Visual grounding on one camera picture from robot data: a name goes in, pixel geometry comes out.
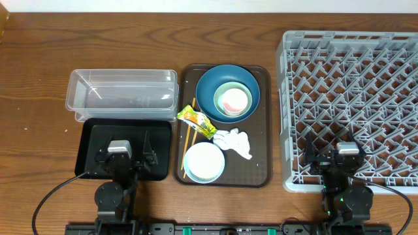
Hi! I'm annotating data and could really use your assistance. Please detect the clear plastic waste bin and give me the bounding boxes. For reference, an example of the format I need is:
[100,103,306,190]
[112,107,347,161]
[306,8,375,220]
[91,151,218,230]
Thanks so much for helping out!
[65,69,179,122]

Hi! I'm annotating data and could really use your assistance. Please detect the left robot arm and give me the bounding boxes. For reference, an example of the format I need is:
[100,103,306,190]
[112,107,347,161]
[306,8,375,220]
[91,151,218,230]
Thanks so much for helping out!
[93,131,158,235]

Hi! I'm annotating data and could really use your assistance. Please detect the mint green small bowl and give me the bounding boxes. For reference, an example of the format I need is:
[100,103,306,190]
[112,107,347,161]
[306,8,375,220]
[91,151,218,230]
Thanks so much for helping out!
[214,82,252,118]

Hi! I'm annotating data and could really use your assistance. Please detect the white paper napkin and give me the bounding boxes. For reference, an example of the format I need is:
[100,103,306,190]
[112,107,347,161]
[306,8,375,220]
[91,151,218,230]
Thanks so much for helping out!
[213,128,252,160]

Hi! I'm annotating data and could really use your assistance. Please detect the wooden chopstick right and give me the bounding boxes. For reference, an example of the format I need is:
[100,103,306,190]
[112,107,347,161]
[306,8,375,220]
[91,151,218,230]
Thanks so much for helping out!
[183,131,197,178]

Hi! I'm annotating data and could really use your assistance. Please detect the green yellow snack wrapper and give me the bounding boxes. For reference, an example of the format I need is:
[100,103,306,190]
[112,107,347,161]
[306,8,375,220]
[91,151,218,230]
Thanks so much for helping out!
[177,105,217,140]

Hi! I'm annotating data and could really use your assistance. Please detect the large dark blue bowl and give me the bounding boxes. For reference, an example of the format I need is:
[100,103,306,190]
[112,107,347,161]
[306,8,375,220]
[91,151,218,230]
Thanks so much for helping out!
[196,65,261,123]

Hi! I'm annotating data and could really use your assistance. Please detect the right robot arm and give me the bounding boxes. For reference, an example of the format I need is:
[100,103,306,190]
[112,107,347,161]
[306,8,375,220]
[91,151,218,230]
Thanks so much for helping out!
[303,134,374,234]

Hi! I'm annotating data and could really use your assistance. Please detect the wooden chopstick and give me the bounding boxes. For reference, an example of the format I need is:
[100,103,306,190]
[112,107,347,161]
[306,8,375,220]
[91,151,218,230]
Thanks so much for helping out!
[183,131,197,178]
[181,97,196,170]

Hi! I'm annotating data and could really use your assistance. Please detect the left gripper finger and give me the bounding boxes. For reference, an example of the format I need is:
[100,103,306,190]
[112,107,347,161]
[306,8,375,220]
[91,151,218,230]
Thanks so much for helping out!
[142,131,155,162]
[98,135,114,155]

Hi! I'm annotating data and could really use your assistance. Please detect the light blue small bowl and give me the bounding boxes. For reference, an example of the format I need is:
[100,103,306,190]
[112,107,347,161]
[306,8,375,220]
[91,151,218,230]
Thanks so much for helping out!
[184,142,225,184]

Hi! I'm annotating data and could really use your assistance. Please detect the grey plastic dishwasher rack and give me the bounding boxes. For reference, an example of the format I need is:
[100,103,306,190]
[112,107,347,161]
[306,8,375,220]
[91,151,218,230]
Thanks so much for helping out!
[276,31,417,195]

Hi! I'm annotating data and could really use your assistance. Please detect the pink plastic cup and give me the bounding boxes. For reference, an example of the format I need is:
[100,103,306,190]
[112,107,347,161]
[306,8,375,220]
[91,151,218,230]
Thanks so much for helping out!
[222,88,248,116]

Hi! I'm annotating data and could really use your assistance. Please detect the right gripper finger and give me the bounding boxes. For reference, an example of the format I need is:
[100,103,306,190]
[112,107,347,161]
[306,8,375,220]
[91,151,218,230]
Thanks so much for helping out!
[349,131,366,155]
[304,133,316,160]

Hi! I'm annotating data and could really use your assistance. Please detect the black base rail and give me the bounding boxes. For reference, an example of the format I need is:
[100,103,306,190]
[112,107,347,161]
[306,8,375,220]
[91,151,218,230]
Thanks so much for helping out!
[64,223,393,235]

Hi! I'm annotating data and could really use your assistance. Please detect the black plastic tray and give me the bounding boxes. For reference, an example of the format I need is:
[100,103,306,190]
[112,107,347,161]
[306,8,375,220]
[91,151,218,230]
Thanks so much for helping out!
[74,118,172,181]

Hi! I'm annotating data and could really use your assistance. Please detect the wooden chopstick left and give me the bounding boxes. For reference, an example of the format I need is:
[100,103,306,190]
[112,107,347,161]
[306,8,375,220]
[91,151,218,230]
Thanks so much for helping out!
[181,97,196,170]

